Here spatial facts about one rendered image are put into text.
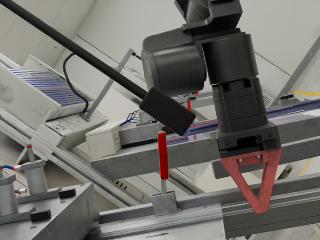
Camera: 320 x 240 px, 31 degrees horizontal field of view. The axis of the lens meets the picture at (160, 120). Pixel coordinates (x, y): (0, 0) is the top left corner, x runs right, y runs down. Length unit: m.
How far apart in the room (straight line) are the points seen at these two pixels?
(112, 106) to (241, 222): 4.40
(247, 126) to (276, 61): 7.59
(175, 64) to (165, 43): 0.03
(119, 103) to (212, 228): 4.51
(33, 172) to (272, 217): 0.31
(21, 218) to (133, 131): 1.29
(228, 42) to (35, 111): 1.12
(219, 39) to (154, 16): 7.59
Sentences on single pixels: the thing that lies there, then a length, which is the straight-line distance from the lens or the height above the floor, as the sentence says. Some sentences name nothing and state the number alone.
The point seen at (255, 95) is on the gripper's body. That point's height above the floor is 1.03.
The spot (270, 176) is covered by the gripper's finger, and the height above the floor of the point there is 0.97.
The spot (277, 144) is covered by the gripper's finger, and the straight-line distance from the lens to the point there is 0.64.
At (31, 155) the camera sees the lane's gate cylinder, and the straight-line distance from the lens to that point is 0.70.
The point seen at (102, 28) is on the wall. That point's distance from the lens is 8.32.
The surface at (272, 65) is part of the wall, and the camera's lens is 8.22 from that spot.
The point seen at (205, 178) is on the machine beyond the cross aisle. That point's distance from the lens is 5.14.
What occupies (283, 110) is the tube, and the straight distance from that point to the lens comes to 0.88.
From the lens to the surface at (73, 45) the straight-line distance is 0.49.
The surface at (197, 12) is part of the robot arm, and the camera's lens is 0.67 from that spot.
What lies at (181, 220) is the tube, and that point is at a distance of 0.68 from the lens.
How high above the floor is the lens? 1.09
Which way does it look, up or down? 1 degrees up
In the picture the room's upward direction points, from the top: 56 degrees counter-clockwise
